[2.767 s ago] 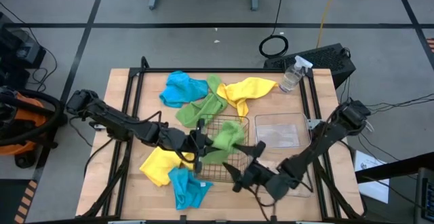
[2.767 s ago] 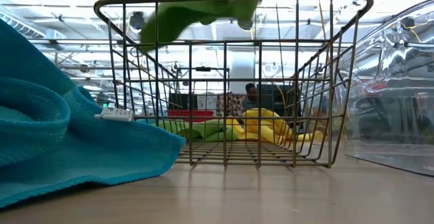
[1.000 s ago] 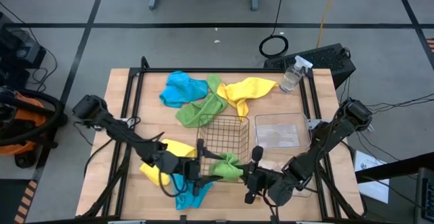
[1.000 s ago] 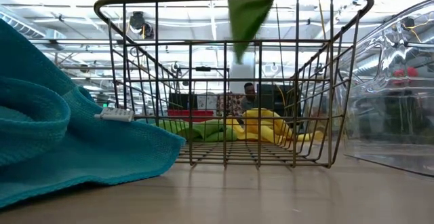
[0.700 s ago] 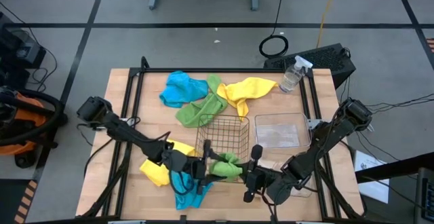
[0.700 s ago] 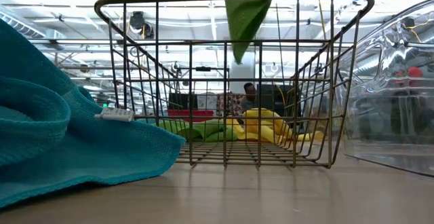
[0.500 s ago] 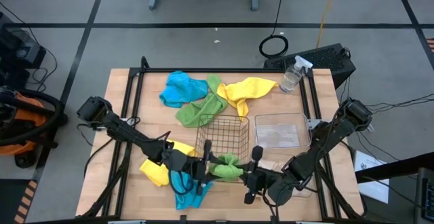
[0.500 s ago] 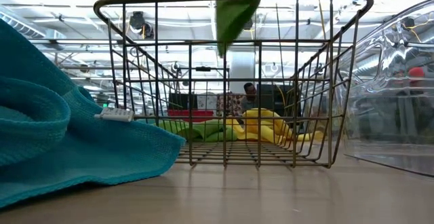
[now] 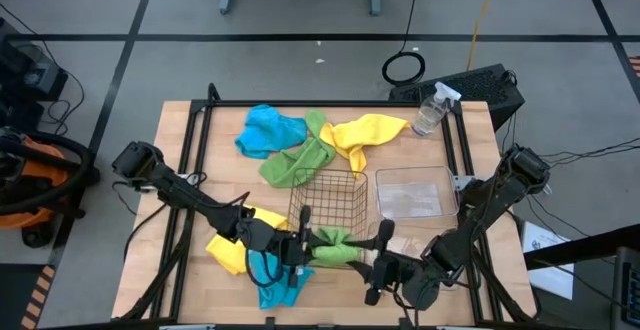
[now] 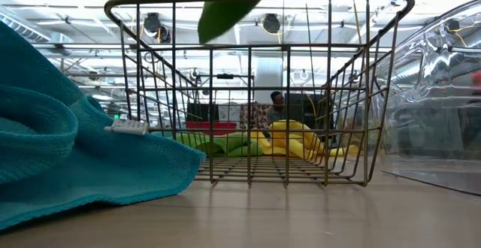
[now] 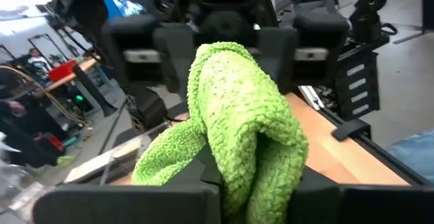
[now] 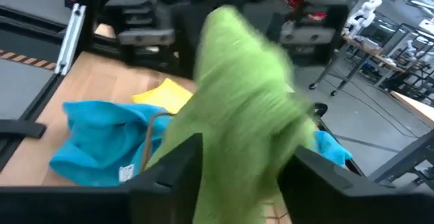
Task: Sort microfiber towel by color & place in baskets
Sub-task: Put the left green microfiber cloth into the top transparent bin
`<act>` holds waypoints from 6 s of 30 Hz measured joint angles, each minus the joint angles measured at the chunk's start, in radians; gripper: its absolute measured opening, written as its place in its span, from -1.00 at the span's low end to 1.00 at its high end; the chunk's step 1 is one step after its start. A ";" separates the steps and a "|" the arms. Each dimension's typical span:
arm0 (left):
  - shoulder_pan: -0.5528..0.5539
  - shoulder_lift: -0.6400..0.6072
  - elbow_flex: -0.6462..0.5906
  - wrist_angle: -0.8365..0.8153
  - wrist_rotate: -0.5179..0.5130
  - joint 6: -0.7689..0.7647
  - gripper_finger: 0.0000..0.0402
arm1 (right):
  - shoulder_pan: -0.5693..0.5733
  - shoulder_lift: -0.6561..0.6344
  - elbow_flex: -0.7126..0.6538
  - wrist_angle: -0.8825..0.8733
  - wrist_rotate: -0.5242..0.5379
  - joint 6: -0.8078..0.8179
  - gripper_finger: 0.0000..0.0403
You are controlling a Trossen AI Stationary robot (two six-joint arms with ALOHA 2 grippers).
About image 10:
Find person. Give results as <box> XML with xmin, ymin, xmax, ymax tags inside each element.
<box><xmin>265</xmin><ymin>90</ymin><xmax>287</xmax><ymax>126</ymax></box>

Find gold wire basket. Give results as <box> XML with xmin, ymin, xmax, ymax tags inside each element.
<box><xmin>104</xmin><ymin>0</ymin><xmax>416</xmax><ymax>187</ymax></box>

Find blue microfiber towel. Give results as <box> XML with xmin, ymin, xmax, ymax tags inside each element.
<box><xmin>0</xmin><ymin>21</ymin><xmax>207</xmax><ymax>232</ymax></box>

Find green microfiber towel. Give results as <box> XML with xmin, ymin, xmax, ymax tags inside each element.
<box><xmin>165</xmin><ymin>131</ymin><xmax>265</xmax><ymax>158</ymax></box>
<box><xmin>197</xmin><ymin>0</ymin><xmax>331</xmax><ymax>45</ymax></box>

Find clear plastic bin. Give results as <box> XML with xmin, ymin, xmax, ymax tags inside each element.
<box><xmin>370</xmin><ymin>0</ymin><xmax>481</xmax><ymax>197</ymax></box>

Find yellow microfiber towel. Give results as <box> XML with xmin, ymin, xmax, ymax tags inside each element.
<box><xmin>250</xmin><ymin>119</ymin><xmax>361</xmax><ymax>161</ymax></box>

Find red plastic bin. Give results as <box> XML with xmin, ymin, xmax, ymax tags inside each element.
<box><xmin>185</xmin><ymin>120</ymin><xmax>239</xmax><ymax>137</ymax></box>

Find yellow cable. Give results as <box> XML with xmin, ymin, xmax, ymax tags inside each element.
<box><xmin>349</xmin><ymin>0</ymin><xmax>362</xmax><ymax>45</ymax></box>

